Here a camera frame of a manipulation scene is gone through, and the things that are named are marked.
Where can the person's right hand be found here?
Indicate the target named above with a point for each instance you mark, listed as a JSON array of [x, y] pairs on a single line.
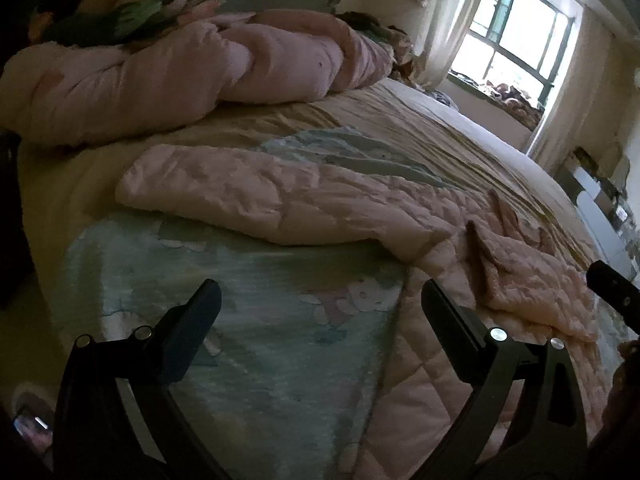
[[631, 352]]

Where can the dark clothes pile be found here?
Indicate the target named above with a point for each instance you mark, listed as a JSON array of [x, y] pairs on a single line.
[[395, 45]]

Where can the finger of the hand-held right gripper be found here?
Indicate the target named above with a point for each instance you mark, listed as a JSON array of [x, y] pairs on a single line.
[[615, 290]]

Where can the bed with patterned sheet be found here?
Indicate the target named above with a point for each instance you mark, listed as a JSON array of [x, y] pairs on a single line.
[[250, 360]]

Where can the pink bundled quilt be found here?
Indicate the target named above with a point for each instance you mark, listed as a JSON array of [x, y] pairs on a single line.
[[150, 80]]

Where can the pink quilted garment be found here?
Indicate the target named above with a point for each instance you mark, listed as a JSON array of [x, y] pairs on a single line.
[[300, 195]]

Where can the window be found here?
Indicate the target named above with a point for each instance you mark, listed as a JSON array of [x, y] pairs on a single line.
[[515, 30]]

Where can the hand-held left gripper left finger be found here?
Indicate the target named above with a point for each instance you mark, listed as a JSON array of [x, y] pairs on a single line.
[[197, 320]]

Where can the slipper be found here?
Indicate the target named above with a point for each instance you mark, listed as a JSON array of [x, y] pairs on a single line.
[[32, 410]]

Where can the white cabinet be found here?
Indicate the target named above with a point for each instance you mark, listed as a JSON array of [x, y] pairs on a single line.
[[600, 220]]

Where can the clothes pile on windowsill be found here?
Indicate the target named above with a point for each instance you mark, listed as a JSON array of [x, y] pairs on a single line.
[[510, 97]]

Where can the green floral blanket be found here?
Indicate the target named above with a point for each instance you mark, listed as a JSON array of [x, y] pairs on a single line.
[[125, 15]]

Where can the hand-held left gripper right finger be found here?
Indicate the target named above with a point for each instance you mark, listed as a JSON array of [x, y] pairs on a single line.
[[441, 319]]

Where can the cream curtain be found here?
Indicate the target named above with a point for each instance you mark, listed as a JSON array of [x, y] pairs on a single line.
[[450, 25], [570, 105]]

